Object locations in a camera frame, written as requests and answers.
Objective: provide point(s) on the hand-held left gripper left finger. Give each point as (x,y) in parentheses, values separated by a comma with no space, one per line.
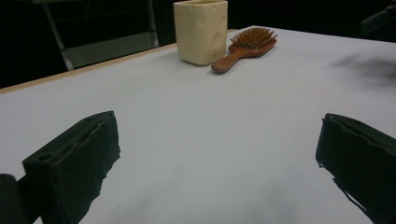
(74,165)

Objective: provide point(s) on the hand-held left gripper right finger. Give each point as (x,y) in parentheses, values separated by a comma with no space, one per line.
(361,155)

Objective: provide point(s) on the wooden hairbrush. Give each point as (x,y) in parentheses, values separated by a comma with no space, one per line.
(246,49)

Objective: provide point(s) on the cream dimpled square cup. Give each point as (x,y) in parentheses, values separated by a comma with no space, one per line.
(199,31)

